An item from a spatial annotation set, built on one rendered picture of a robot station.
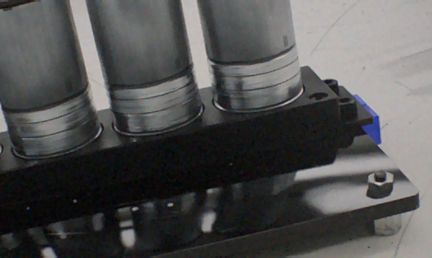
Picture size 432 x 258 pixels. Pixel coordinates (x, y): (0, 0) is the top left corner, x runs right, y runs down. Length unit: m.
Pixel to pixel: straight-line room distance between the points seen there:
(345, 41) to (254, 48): 0.12
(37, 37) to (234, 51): 0.05
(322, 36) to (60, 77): 0.16
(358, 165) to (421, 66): 0.10
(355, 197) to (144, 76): 0.06
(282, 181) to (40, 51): 0.07
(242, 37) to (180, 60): 0.02
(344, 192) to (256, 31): 0.05
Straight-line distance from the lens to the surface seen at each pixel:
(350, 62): 0.28
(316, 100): 0.19
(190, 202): 0.17
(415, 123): 0.22
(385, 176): 0.17
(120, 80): 0.19
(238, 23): 0.18
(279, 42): 0.19
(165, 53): 0.18
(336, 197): 0.17
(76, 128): 0.19
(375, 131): 0.21
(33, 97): 0.18
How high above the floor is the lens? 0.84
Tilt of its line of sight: 23 degrees down
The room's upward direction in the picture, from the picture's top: 11 degrees counter-clockwise
